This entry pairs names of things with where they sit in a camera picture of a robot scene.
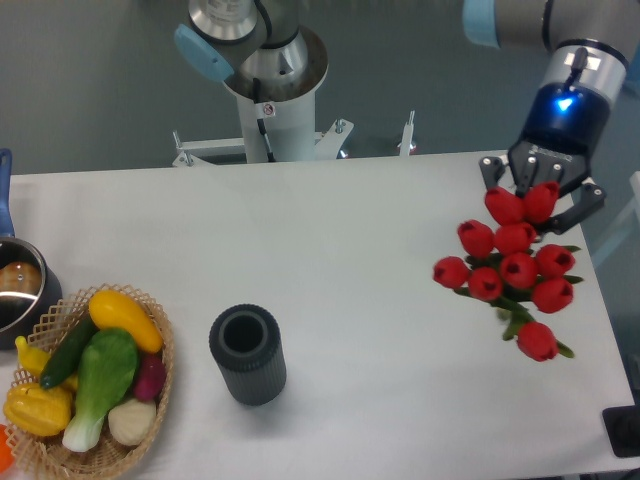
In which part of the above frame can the black base cable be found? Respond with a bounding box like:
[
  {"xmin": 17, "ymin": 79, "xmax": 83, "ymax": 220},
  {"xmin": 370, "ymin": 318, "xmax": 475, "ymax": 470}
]
[{"xmin": 251, "ymin": 77, "xmax": 277, "ymax": 163}]

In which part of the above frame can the green bok choy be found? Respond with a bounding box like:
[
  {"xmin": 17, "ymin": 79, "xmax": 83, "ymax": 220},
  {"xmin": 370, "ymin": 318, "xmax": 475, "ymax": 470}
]
[{"xmin": 62, "ymin": 328, "xmax": 139, "ymax": 453}]

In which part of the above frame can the blue handled saucepan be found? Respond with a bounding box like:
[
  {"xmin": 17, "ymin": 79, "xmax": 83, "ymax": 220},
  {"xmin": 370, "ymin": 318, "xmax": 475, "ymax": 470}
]
[{"xmin": 1, "ymin": 148, "xmax": 62, "ymax": 351}]

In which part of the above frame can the purple radish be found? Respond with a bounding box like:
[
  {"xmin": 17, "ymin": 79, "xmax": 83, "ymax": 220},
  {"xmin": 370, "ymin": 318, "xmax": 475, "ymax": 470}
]
[{"xmin": 132, "ymin": 355, "xmax": 167, "ymax": 402}]

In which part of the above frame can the small yellow banana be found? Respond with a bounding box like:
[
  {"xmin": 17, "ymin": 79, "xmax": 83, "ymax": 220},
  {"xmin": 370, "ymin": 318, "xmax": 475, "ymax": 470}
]
[{"xmin": 14, "ymin": 336, "xmax": 78, "ymax": 392}]

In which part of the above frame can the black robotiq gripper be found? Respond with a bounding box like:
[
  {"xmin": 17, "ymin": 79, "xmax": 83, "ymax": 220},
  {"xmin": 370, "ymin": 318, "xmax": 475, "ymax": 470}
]
[{"xmin": 478, "ymin": 82, "xmax": 611, "ymax": 235}]

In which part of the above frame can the dark grey ribbed vase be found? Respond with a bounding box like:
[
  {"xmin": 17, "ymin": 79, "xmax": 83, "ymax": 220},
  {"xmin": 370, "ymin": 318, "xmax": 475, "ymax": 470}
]
[{"xmin": 209, "ymin": 304, "xmax": 287, "ymax": 406}]

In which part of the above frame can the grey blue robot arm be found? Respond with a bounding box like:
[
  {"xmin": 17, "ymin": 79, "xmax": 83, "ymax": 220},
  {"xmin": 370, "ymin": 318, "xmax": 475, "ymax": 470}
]
[{"xmin": 174, "ymin": 1, "xmax": 639, "ymax": 235}]

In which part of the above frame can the yellow bell pepper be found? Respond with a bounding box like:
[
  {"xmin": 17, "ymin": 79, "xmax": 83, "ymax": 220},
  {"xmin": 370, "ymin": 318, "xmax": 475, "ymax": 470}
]
[{"xmin": 3, "ymin": 383, "xmax": 73, "ymax": 437}]

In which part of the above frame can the white frame at right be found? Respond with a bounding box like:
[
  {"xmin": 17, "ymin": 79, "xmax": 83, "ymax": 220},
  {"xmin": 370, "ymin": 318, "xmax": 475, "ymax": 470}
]
[{"xmin": 591, "ymin": 171, "xmax": 639, "ymax": 269}]

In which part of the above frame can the red tulip bouquet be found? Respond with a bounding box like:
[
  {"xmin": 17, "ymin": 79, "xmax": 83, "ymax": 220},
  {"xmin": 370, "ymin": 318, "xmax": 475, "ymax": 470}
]
[{"xmin": 432, "ymin": 181, "xmax": 582, "ymax": 362}]

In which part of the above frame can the black device at edge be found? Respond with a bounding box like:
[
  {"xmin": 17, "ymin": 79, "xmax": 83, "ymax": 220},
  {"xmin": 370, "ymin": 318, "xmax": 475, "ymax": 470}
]
[{"xmin": 602, "ymin": 405, "xmax": 639, "ymax": 458}]

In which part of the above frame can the green cucumber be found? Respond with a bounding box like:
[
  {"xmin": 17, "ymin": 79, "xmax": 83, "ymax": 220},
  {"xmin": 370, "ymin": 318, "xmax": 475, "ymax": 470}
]
[{"xmin": 39, "ymin": 315, "xmax": 98, "ymax": 390}]

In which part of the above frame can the white garlic bulb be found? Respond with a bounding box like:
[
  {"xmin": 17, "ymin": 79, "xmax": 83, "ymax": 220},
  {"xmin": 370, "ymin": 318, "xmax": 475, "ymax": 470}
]
[{"xmin": 108, "ymin": 398, "xmax": 156, "ymax": 447}]

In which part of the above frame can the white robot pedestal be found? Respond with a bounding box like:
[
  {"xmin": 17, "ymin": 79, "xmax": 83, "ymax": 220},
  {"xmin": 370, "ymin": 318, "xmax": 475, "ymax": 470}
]
[{"xmin": 171, "ymin": 24, "xmax": 418, "ymax": 168}]

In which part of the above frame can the orange fruit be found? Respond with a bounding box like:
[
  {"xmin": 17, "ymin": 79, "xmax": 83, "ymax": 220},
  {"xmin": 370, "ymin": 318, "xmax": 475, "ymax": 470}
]
[{"xmin": 0, "ymin": 424, "xmax": 14, "ymax": 474}]

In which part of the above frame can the yellow squash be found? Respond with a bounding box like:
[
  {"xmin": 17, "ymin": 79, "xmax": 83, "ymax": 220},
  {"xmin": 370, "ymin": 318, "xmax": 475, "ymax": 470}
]
[{"xmin": 88, "ymin": 290, "xmax": 164, "ymax": 354}]

